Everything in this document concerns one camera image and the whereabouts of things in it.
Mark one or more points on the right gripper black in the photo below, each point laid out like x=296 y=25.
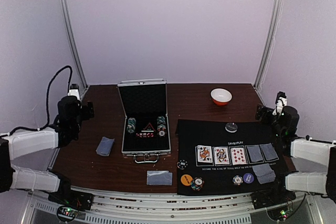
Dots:
x=262 y=112

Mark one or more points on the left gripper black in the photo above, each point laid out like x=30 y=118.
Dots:
x=88 y=110

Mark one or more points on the clear acrylic dealer button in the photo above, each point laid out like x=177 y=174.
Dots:
x=231 y=127

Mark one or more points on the blue playing card deck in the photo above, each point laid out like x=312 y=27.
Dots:
x=105 y=146

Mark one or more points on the community card face-down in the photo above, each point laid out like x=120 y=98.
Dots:
x=269 y=152
x=255 y=154

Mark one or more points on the face-up ten diamonds card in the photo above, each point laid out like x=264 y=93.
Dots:
x=238 y=156

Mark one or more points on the dealt card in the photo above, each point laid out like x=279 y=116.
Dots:
x=262 y=170
x=152 y=177
x=266 y=178
x=166 y=179

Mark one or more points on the face-up queen hearts card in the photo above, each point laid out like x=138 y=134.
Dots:
x=221 y=155

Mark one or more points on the purple small blind button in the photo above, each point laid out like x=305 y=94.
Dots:
x=248 y=178

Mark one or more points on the black 100 poker chip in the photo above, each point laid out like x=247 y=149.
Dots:
x=182 y=164

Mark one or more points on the orange big blind button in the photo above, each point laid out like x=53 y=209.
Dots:
x=186 y=179

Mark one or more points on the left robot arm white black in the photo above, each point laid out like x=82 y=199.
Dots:
x=23 y=141

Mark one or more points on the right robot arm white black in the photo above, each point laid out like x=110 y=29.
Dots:
x=284 y=121

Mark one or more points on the left chip stack in case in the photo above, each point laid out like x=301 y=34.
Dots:
x=131 y=125

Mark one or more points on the chip stack in case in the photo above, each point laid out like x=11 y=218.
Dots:
x=161 y=126
x=131 y=125

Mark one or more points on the orange white bowl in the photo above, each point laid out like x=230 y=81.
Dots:
x=221 y=97

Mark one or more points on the red dice row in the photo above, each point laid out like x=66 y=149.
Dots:
x=145 y=135

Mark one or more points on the aluminium poker case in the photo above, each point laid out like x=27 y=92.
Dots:
x=144 y=100

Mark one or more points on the black triangular all-in button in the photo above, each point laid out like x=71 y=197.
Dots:
x=149 y=128

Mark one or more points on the black poker mat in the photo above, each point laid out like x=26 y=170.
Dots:
x=218 y=178

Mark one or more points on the right chip stack in case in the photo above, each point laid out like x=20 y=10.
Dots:
x=161 y=126

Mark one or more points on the right round circuit board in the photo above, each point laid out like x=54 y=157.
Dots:
x=279 y=214

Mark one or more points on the round circuit board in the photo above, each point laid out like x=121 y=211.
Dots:
x=279 y=214
x=66 y=214

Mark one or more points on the left round circuit board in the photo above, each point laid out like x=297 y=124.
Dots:
x=66 y=214

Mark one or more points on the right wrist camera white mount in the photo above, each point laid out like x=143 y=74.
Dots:
x=281 y=102

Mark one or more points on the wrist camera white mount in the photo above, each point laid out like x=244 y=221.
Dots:
x=74 y=91
x=281 y=102

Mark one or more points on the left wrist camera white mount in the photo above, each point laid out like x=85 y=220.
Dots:
x=74 y=91

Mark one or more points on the front aluminium rail base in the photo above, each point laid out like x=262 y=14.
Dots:
x=156 y=204

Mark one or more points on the right aluminium frame post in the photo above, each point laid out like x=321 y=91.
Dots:
x=269 y=44

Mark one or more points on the aluminium frame post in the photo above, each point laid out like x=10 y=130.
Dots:
x=72 y=43
x=269 y=44

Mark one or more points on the left aluminium frame post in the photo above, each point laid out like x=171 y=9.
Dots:
x=72 y=43

